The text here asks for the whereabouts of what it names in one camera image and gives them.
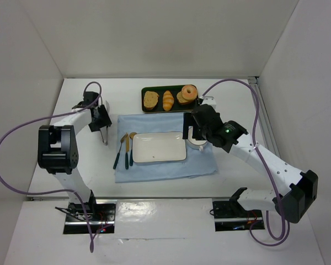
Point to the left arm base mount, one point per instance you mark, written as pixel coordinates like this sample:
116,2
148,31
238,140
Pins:
102,220

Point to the white cup with dark rim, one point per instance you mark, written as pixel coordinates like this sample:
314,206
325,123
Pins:
193,143

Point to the gold knife teal handle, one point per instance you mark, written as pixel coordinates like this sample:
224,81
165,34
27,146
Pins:
127,147

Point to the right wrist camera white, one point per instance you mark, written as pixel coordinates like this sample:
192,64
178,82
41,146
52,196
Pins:
209,100

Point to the gold spoon teal handle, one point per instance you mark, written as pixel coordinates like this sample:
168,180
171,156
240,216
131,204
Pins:
131,136

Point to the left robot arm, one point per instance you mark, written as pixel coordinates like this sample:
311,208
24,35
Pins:
58,149

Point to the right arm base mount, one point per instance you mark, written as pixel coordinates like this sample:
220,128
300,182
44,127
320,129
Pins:
230,216

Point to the aluminium rail right wall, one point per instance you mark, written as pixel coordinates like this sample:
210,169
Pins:
265,124

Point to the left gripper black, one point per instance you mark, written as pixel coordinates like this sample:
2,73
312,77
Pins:
101,121

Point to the dark green serving tray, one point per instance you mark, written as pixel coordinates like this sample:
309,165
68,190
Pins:
175,90

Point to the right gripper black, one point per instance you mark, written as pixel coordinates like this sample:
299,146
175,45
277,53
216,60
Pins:
190,125

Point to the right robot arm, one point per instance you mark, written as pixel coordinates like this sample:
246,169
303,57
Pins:
294,191

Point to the striped croissant bread roll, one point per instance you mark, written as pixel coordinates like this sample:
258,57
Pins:
168,101

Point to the bread slice under donut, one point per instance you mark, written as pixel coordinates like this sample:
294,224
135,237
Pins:
181,100

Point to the bread slice on tray left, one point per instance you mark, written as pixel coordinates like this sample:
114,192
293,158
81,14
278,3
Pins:
150,100

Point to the white rectangular plate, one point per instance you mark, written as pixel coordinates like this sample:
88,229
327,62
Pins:
159,147

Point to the orange sugared donut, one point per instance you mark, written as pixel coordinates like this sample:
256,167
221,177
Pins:
189,92

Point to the gold fork teal handle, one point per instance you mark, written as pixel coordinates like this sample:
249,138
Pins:
118,154

